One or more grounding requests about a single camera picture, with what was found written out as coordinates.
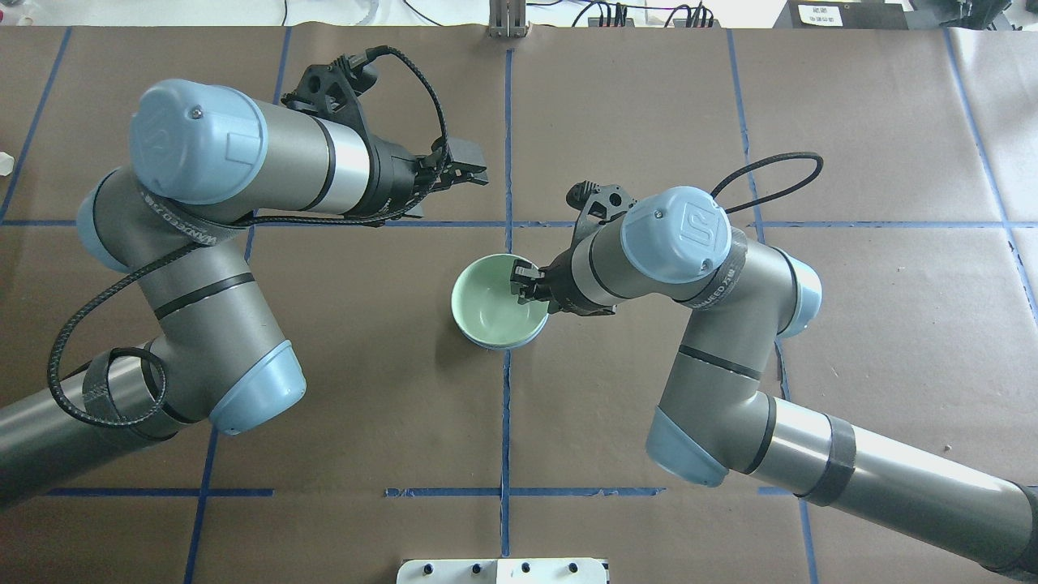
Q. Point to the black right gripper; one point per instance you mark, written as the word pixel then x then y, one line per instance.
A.
pixel 559 285

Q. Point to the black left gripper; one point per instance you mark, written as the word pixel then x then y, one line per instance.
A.
pixel 395 178

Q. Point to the green bowl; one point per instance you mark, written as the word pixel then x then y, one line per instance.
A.
pixel 484 288

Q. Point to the blue bowl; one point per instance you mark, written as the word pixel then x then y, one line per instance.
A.
pixel 501 332

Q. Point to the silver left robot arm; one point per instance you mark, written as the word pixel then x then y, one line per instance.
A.
pixel 204 159

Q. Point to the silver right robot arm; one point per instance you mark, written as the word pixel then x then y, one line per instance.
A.
pixel 714 418

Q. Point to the black power box with label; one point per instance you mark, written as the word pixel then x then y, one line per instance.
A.
pixel 851 15

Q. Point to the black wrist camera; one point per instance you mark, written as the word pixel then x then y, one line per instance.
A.
pixel 597 205
pixel 331 91

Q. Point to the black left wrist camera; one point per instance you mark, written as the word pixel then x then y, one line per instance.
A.
pixel 331 91

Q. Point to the aluminium frame post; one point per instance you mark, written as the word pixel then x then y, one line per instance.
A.
pixel 507 19

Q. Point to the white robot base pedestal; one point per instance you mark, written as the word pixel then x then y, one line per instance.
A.
pixel 505 570

